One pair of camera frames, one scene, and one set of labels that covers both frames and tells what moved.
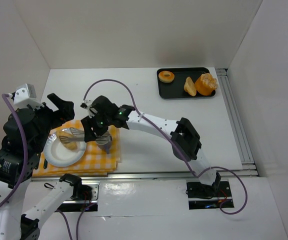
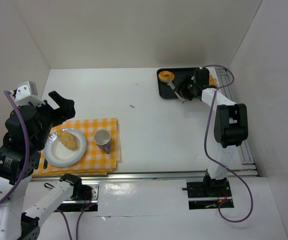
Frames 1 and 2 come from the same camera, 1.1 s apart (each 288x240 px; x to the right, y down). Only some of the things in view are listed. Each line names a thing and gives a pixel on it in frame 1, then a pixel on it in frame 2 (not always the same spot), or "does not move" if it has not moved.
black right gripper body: x=91 y=125 → x=187 y=87
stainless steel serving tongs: x=72 y=135 → x=181 y=98
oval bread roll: x=71 y=146 does not move
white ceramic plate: x=58 y=154 does not move
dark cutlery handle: x=45 y=163 does not move
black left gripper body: x=54 y=113 does not move
